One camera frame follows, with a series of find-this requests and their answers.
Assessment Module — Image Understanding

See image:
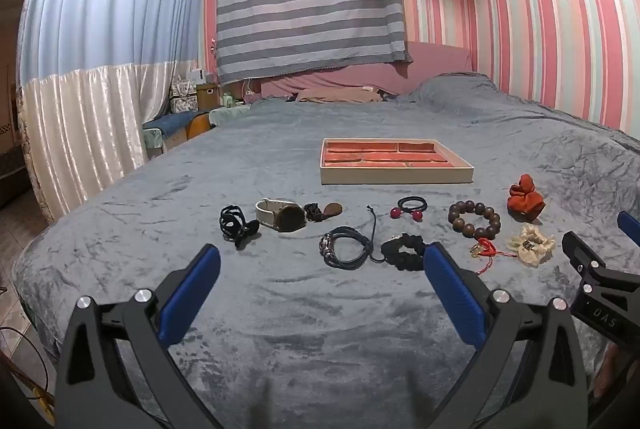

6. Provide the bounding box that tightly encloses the brick-patterned jewelry tray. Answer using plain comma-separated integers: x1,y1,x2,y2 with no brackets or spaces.
320,138,475,185

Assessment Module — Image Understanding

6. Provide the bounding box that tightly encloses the tan pillow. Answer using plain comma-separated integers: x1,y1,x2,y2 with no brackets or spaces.
296,86,386,104

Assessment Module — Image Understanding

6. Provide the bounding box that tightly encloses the black leather cord bracelet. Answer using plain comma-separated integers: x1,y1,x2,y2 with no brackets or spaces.
320,205,379,269

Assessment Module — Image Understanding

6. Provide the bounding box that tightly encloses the black scrunchie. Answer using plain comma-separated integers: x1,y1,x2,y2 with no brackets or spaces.
380,232,427,271

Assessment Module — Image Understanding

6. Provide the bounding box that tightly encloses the light green cloth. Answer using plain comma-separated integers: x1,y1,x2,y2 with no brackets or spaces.
208,104,252,128

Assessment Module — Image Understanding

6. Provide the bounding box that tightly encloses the blue cloth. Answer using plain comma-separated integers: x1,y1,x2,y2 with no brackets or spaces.
142,110,199,131

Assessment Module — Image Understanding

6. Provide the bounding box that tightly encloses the rust red scrunchie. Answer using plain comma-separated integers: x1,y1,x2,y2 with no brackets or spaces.
507,174,546,218

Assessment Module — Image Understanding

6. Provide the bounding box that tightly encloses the patterned storage bag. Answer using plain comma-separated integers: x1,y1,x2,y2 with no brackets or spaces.
170,78,200,113

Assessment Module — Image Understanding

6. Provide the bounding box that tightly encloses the floor cable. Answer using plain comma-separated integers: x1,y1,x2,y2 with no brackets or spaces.
0,324,53,429

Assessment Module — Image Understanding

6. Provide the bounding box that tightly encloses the white strap brown watch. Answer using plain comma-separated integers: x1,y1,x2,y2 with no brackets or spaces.
255,198,306,233

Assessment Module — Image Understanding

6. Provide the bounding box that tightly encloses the orange wooden chair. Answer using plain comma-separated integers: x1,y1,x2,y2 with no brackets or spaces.
185,114,212,141

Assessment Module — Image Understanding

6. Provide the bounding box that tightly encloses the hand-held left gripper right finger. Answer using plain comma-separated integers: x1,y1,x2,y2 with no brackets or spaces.
424,242,594,429

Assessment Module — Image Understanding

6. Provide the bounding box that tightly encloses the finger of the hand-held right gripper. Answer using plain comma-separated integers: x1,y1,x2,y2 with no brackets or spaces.
617,210,640,241
561,231,607,283

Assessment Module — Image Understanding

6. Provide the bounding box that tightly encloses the blue and white curtain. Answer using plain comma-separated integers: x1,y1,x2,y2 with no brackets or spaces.
17,0,207,225

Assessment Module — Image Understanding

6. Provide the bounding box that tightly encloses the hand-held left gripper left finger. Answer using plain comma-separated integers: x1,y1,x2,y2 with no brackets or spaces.
55,244,222,429

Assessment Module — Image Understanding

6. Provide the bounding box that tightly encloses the cream scrunchie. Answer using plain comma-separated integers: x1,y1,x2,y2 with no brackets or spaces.
506,224,556,266

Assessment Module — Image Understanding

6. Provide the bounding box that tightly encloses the red tassel charm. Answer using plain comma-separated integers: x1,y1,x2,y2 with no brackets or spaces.
469,237,519,276

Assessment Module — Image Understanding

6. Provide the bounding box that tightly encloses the pink pillow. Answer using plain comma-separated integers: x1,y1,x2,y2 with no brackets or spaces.
260,42,475,99

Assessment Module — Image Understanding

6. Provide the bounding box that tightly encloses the brown storage box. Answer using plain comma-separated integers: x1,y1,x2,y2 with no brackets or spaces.
196,82,221,112

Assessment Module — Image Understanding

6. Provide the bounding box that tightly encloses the red bead hair tie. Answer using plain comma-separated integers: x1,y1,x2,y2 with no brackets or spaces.
390,195,427,221

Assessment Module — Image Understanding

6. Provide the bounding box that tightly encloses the black coil hair tie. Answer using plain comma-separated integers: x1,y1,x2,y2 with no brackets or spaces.
219,204,261,250

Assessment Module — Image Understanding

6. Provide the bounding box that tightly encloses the grey bed blanket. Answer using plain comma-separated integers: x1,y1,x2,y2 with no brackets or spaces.
12,72,640,429

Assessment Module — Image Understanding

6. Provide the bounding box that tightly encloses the wooden bead bracelet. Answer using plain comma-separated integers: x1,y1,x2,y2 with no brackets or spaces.
448,201,502,239

